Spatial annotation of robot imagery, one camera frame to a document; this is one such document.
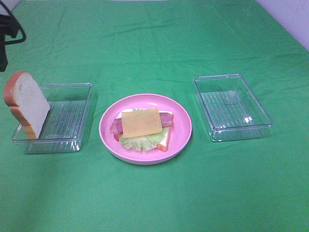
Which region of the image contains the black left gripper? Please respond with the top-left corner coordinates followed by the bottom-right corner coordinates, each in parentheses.
top-left (0, 14), bottom-right (20, 72)

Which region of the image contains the bread slice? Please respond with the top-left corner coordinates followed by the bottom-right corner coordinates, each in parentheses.
top-left (113, 108), bottom-right (173, 152)
top-left (3, 71), bottom-right (50, 139)

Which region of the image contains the bacon strip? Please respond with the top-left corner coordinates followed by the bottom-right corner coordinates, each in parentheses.
top-left (110, 118), bottom-right (173, 134)
top-left (111, 111), bottom-right (174, 131)

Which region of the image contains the yellow cheese slice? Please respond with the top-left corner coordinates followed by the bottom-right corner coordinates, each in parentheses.
top-left (122, 108), bottom-right (162, 138)

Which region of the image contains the green lettuce leaf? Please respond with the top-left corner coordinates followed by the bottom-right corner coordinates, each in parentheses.
top-left (118, 108), bottom-right (169, 152)

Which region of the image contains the left clear plastic container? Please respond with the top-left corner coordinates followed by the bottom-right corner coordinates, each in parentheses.
top-left (12, 83), bottom-right (96, 154)

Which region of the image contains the clear plastic container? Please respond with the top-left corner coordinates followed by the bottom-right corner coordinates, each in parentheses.
top-left (12, 83), bottom-right (96, 154)
top-left (194, 74), bottom-right (273, 142)

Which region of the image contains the green tablecloth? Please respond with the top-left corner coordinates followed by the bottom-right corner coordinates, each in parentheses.
top-left (0, 0), bottom-right (309, 232)

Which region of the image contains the pink round plate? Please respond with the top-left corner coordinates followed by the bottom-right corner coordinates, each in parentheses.
top-left (99, 93), bottom-right (192, 165)

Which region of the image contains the right clear plastic container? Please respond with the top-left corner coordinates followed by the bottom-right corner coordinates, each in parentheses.
top-left (194, 74), bottom-right (273, 142)

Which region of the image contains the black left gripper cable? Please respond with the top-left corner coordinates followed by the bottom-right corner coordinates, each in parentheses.
top-left (0, 1), bottom-right (27, 46)

